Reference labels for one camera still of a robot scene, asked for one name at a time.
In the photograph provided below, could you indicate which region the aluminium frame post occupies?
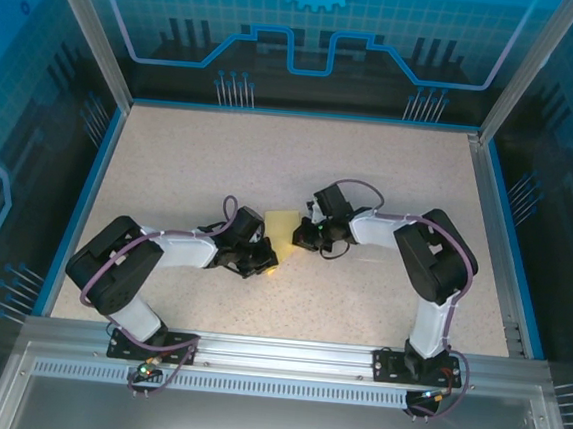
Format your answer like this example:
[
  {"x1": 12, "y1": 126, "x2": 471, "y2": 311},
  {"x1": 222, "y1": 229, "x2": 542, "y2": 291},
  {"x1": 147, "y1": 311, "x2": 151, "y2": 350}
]
[
  {"x1": 29, "y1": 0, "x2": 144, "y2": 112},
  {"x1": 475, "y1": 0, "x2": 573, "y2": 153}
]

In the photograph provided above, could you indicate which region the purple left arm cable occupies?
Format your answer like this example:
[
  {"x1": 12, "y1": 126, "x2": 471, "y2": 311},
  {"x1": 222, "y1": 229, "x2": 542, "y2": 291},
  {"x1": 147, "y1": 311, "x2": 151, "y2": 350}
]
[{"x1": 72, "y1": 182, "x2": 240, "y2": 405}]

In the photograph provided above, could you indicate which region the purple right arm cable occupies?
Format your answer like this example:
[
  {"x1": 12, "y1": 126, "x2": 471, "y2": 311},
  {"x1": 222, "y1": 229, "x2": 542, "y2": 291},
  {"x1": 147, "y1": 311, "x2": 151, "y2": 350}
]
[{"x1": 317, "y1": 178, "x2": 489, "y2": 425}]

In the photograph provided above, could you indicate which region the thin black camera cable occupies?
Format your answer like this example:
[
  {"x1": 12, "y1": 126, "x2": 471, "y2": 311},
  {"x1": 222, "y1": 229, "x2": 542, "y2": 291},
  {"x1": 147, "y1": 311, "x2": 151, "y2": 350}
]
[{"x1": 318, "y1": 237, "x2": 354, "y2": 262}]

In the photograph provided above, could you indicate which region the yellow cloth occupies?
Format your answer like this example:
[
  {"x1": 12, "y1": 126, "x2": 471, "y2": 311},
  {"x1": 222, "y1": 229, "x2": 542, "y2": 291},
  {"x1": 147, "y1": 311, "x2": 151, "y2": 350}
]
[{"x1": 259, "y1": 206, "x2": 303, "y2": 281}]

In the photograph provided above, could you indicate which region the aluminium side rail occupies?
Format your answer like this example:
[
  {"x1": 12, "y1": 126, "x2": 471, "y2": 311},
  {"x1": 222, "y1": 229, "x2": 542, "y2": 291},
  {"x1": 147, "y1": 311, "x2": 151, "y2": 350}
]
[{"x1": 447, "y1": 132, "x2": 550, "y2": 360}]

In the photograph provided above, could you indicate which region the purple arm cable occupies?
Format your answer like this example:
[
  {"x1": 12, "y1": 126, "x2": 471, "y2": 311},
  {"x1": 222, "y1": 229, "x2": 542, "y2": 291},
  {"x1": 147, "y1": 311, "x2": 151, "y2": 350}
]
[
  {"x1": 72, "y1": 182, "x2": 240, "y2": 405},
  {"x1": 317, "y1": 178, "x2": 489, "y2": 425}
]

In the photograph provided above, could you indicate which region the aluminium mounting rail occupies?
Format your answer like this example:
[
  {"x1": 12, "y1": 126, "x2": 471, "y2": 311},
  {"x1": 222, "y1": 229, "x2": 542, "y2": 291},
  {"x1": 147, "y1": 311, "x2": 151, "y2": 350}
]
[{"x1": 18, "y1": 314, "x2": 554, "y2": 399}]

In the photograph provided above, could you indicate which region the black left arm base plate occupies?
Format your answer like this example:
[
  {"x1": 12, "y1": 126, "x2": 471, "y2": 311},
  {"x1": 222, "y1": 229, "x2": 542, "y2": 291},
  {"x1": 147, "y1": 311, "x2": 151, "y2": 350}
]
[{"x1": 105, "y1": 325, "x2": 202, "y2": 367}]

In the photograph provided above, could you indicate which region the cable connector plug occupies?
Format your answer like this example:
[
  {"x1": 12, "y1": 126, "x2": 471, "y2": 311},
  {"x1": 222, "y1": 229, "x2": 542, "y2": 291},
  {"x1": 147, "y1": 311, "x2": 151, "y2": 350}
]
[
  {"x1": 131, "y1": 354, "x2": 163, "y2": 384},
  {"x1": 418, "y1": 385, "x2": 454, "y2": 407}
]

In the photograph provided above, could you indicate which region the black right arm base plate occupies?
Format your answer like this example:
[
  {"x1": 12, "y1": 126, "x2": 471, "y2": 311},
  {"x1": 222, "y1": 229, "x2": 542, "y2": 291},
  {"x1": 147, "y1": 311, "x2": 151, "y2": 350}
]
[{"x1": 370, "y1": 347, "x2": 462, "y2": 390}]

